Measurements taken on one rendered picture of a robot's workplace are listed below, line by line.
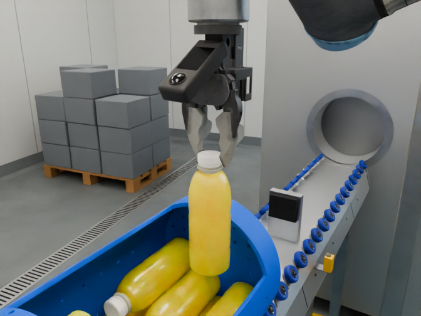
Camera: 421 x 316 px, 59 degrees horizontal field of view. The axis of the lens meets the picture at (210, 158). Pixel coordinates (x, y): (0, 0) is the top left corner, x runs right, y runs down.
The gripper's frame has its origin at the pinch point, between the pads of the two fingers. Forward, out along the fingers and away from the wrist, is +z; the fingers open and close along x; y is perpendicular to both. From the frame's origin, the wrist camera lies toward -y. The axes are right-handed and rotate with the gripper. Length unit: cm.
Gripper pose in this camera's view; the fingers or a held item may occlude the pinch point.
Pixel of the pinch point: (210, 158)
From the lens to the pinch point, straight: 59.3
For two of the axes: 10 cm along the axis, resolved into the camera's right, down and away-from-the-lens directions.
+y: 5.2, -2.7, 8.1
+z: 0.0, 9.5, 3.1
